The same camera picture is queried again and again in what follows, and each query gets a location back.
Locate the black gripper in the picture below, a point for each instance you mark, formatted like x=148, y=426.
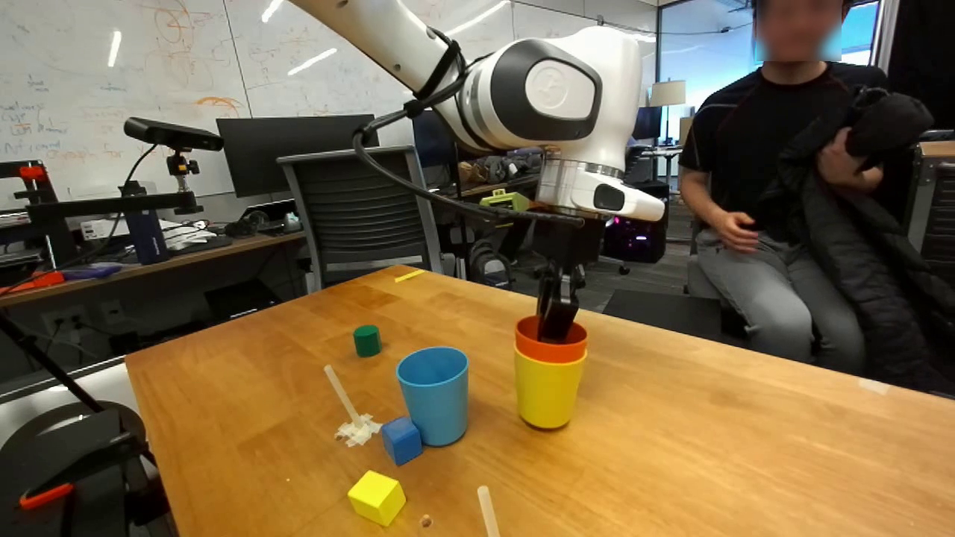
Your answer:
x=572, y=243

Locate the orange plastic cup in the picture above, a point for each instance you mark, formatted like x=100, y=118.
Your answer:
x=549, y=347

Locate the yellow plastic cup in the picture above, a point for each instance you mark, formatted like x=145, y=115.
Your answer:
x=546, y=392

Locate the black wheeled robot base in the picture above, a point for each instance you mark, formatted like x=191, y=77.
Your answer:
x=70, y=456

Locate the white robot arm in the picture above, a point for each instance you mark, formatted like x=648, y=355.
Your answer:
x=555, y=92

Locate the blue plastic cup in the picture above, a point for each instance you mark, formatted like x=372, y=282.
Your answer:
x=433, y=405

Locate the yellow tape piece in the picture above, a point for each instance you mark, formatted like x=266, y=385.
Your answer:
x=409, y=276

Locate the green cylinder block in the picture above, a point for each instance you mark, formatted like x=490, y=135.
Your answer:
x=369, y=341

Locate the blue cube block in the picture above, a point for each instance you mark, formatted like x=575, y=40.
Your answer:
x=402, y=443

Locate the grey mesh office chair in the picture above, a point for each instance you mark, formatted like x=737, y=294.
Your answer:
x=337, y=213

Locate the white table lamp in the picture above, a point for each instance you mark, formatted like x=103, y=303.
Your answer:
x=669, y=92

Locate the person in black t-shirt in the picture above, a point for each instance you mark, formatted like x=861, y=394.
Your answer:
x=755, y=149

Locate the yellow cube block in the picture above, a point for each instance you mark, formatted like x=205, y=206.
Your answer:
x=376, y=496

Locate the black jacket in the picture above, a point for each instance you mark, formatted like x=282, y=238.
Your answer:
x=866, y=256

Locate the wide black monitor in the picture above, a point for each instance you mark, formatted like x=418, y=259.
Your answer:
x=257, y=149

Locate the white cloth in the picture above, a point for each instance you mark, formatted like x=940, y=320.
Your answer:
x=185, y=232

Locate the wooden office desk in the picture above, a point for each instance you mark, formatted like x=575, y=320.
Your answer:
x=151, y=262

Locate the dark blue bottle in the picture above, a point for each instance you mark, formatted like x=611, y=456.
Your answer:
x=148, y=235

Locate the black camera on mount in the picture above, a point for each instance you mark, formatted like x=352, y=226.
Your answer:
x=167, y=131

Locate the black and red clamp frame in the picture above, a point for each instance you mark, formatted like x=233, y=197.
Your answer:
x=61, y=209

